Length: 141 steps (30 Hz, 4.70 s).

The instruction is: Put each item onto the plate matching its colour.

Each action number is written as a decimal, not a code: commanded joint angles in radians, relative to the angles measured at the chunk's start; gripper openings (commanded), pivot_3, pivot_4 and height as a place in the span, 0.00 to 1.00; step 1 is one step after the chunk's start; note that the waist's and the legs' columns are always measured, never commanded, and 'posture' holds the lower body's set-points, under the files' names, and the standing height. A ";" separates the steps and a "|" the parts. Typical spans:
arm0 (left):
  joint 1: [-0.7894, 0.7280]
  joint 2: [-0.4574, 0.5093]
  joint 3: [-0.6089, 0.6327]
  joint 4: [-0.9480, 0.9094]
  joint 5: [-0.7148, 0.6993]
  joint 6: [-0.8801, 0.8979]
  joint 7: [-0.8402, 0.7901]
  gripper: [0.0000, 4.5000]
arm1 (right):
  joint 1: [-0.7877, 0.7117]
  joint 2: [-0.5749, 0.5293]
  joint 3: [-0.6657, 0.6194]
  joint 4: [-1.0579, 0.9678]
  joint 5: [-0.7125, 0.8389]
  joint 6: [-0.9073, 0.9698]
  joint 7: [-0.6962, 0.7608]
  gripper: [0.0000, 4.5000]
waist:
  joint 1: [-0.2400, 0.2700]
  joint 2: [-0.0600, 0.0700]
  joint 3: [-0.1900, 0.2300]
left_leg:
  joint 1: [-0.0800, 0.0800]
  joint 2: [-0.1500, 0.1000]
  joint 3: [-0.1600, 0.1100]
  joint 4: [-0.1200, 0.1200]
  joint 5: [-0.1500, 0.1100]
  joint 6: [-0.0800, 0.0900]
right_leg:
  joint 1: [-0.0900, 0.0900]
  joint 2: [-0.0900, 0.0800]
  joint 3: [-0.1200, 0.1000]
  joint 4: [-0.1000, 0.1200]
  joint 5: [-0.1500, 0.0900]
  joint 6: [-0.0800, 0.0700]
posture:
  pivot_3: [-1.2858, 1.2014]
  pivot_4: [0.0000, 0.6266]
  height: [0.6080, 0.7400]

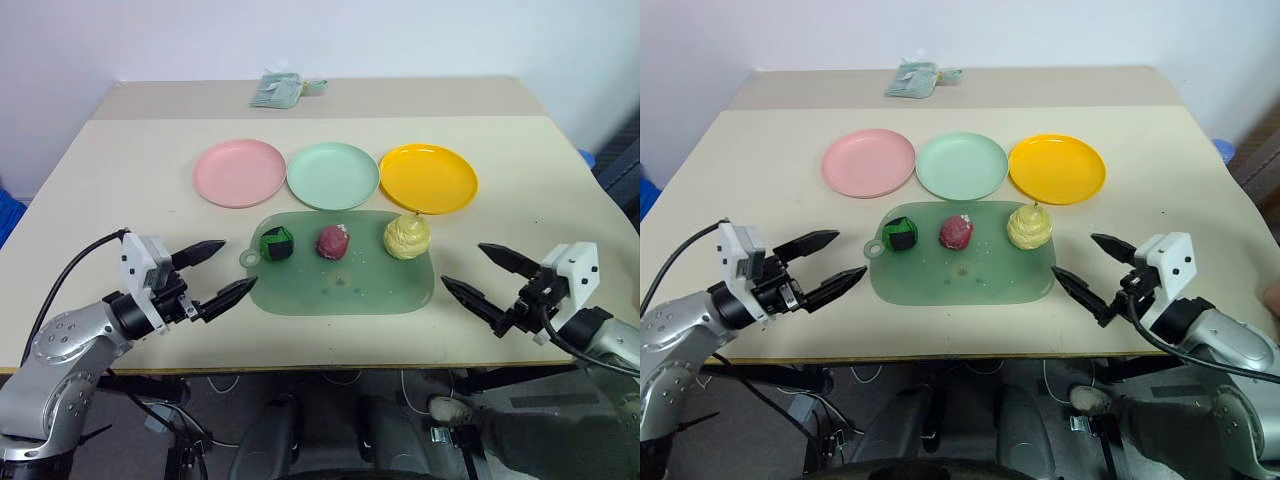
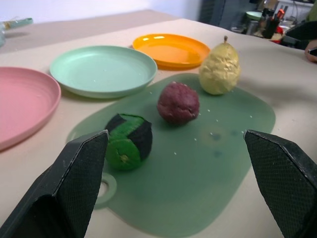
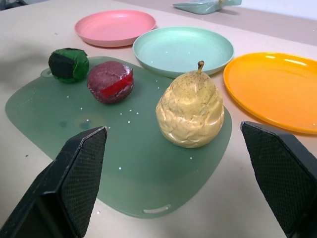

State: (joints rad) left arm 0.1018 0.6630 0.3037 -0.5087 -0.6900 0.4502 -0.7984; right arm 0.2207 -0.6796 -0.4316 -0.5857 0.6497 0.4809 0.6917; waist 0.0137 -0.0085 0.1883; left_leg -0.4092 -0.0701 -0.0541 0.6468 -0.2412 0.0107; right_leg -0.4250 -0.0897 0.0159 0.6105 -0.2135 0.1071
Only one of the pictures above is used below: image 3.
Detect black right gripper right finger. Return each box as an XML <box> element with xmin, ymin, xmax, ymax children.
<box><xmin>240</xmin><ymin>121</ymin><xmax>317</xmax><ymax>238</ymax></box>

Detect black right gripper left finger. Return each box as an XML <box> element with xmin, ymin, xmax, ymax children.
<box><xmin>0</xmin><ymin>126</ymin><xmax>108</xmax><ymax>238</ymax></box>

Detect orange plate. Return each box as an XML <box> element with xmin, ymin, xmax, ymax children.
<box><xmin>223</xmin><ymin>52</ymin><xmax>317</xmax><ymax>135</ymax></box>

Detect dark red taped fruit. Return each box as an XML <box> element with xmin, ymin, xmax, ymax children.
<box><xmin>87</xmin><ymin>61</ymin><xmax>135</xmax><ymax>104</ymax></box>

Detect green taped fruit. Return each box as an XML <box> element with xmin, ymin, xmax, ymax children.
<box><xmin>48</xmin><ymin>48</ymin><xmax>90</xmax><ymax>84</ymax></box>

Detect mint green plate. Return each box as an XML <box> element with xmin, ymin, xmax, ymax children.
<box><xmin>132</xmin><ymin>26</ymin><xmax>235</xmax><ymax>78</ymax></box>

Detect pink plate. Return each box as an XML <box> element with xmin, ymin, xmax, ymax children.
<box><xmin>75</xmin><ymin>10</ymin><xmax>157</xmax><ymax>48</ymax></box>

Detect green cutting mat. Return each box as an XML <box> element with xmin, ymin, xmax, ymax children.
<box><xmin>4</xmin><ymin>56</ymin><xmax>233</xmax><ymax>219</ymax></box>

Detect yellow crinkled pear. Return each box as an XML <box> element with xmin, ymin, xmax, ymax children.
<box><xmin>156</xmin><ymin>60</ymin><xmax>225</xmax><ymax>149</ymax></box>

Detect pale green plastic object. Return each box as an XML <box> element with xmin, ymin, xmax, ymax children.
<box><xmin>172</xmin><ymin>0</ymin><xmax>242</xmax><ymax>15</ymax></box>

